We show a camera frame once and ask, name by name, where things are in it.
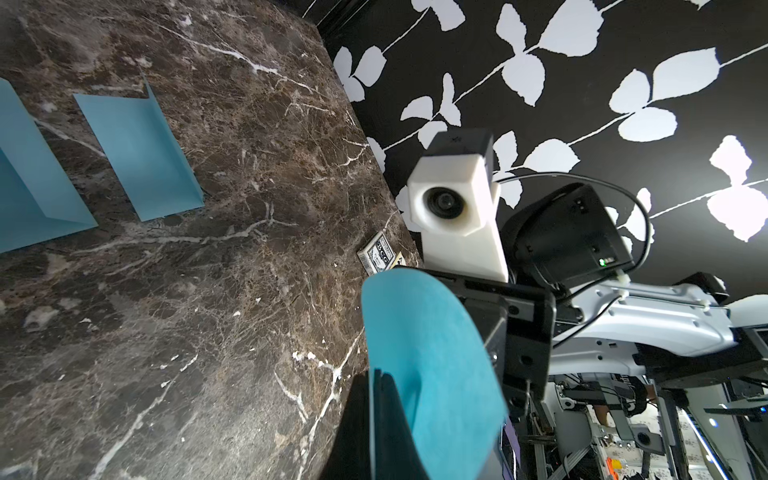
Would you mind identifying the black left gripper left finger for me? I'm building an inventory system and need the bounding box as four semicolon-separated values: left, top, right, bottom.
320;371;371;480

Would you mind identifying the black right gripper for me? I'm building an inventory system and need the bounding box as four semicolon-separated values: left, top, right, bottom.
428;270;556;414

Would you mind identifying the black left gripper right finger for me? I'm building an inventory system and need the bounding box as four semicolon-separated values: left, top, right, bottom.
373;370;428;480

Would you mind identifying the white square paper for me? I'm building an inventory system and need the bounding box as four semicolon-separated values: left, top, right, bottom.
361;268;507;479

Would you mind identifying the light blue square paper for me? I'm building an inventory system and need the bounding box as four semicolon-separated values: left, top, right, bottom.
74;87;204;221

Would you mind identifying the pale blue square paper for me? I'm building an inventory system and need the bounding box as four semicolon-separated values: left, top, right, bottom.
1;79;97;252

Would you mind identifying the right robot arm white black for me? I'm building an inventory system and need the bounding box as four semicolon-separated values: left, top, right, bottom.
408;175;767;479

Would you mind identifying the yellow red card box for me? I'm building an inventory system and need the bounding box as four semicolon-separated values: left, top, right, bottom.
389;252;406;269

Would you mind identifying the black playing card box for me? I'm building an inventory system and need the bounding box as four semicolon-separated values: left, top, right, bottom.
357;231;396;276

